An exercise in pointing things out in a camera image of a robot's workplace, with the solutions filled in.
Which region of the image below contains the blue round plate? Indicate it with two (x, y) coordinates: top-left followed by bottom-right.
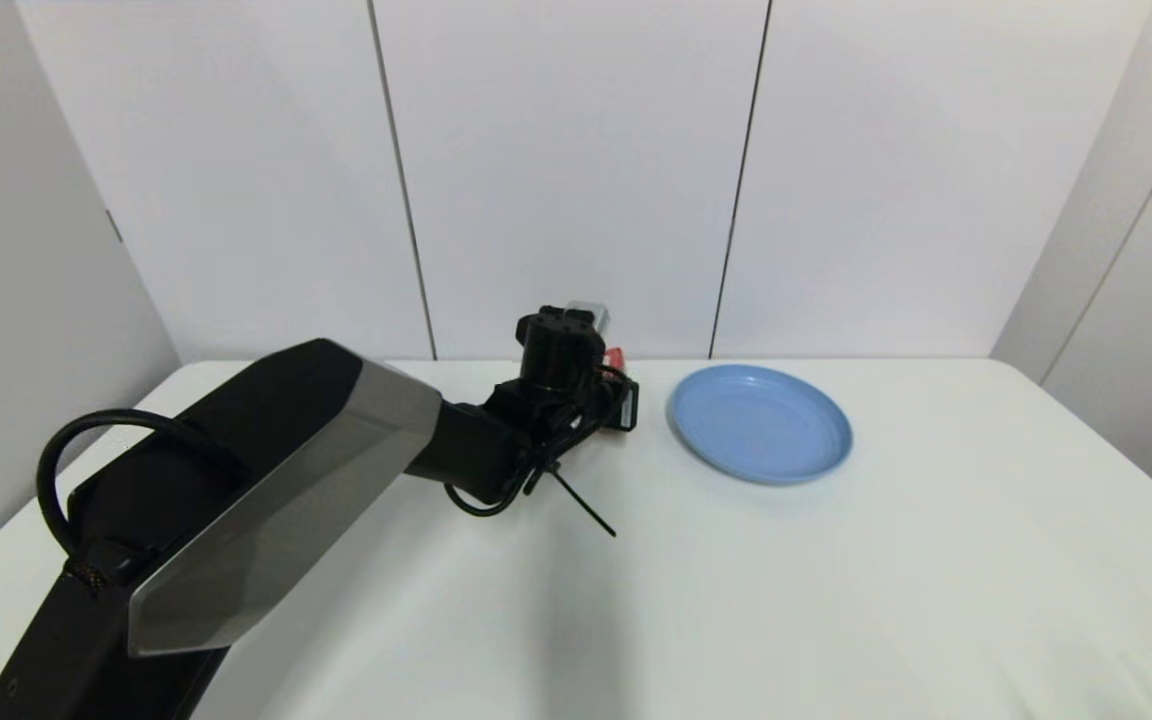
(669, 364), (853, 487)

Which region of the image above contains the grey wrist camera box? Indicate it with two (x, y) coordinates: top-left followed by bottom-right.
(563, 301), (611, 337)

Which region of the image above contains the black cable tie tail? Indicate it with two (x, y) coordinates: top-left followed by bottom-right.
(548, 468), (619, 539)

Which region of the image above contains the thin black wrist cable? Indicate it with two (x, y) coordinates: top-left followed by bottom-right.
(443, 365), (637, 519)

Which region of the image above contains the thick black elbow cable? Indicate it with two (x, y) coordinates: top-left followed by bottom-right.
(36, 409), (249, 586)

